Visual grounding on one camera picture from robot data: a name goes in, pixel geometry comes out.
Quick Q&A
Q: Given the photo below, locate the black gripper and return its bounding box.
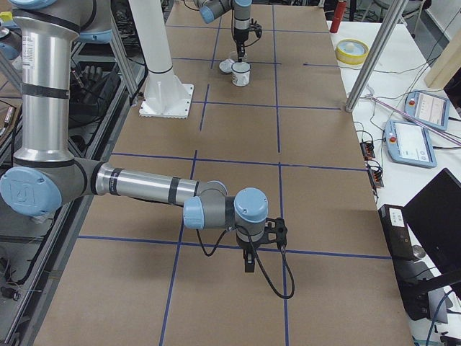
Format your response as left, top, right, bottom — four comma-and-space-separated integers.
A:
232, 20, 262, 61
236, 217, 287, 272

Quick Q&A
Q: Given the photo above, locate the white plastic funnel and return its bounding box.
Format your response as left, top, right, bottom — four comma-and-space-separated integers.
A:
219, 58, 251, 74

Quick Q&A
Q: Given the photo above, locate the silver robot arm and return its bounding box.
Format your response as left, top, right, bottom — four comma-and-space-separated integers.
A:
1, 1, 287, 272
194, 0, 262, 62

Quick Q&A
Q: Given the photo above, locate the white enamel mug blue rim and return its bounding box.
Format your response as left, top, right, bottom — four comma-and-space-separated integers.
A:
231, 61, 251, 87

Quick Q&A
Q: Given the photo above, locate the red bottle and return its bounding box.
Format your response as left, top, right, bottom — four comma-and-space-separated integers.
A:
329, 0, 347, 33

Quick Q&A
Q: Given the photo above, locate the yellow tape roll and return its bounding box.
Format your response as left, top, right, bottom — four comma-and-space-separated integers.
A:
335, 39, 370, 66

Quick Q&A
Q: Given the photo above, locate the orange black connector module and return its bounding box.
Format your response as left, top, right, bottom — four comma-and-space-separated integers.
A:
359, 141, 375, 160

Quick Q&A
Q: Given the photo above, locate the black computer box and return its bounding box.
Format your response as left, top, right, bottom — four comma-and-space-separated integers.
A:
379, 204, 448, 324

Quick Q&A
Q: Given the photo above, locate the black laptop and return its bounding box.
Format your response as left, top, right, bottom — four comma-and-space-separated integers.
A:
403, 168, 460, 273

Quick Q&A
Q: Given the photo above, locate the lower teach pendant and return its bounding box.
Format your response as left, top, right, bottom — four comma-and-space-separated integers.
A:
384, 120, 437, 168

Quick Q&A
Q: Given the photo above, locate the teach pendant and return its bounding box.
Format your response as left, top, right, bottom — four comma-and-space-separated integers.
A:
404, 90, 449, 131
384, 120, 437, 168

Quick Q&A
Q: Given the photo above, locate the upper teach pendant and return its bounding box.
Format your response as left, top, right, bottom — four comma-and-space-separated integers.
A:
404, 90, 449, 131

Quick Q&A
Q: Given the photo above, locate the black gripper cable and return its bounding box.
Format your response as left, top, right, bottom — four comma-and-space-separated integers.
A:
196, 226, 296, 300

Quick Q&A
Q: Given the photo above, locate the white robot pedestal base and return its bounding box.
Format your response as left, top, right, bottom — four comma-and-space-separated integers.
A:
129, 0, 194, 119

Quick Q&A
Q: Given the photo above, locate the aluminium frame post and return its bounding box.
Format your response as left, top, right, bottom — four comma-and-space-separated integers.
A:
345, 0, 408, 112

